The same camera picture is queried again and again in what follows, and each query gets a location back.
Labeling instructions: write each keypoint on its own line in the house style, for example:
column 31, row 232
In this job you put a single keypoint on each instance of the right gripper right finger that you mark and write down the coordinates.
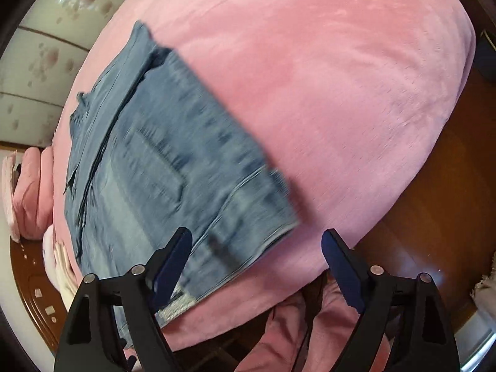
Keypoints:
column 425, row 340

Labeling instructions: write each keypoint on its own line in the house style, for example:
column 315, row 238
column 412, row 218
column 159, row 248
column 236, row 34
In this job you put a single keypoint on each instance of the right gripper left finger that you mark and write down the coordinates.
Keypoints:
column 90, row 340

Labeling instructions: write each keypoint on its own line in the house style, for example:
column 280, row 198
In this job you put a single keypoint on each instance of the blue denim jacket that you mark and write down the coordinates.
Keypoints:
column 153, row 151

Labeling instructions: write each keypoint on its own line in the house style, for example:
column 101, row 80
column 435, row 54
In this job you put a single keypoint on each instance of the folded cream clothes stack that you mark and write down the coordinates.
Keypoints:
column 66, row 278

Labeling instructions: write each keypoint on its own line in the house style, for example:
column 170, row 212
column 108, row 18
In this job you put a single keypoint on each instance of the brown wooden headboard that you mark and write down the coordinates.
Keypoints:
column 40, row 298

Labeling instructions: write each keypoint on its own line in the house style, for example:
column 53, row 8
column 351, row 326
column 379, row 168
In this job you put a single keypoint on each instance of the folded pink quilt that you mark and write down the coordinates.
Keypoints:
column 33, row 197

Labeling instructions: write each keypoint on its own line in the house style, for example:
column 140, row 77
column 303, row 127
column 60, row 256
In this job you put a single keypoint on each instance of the pink white pillow on quilt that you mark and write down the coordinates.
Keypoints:
column 9, row 180

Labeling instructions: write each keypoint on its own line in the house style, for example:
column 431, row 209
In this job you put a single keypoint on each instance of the pink bed blanket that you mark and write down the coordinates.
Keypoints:
column 346, row 97

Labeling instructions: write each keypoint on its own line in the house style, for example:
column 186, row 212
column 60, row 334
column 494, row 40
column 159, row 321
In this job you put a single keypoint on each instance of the floral sliding wardrobe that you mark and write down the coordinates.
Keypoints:
column 40, row 61

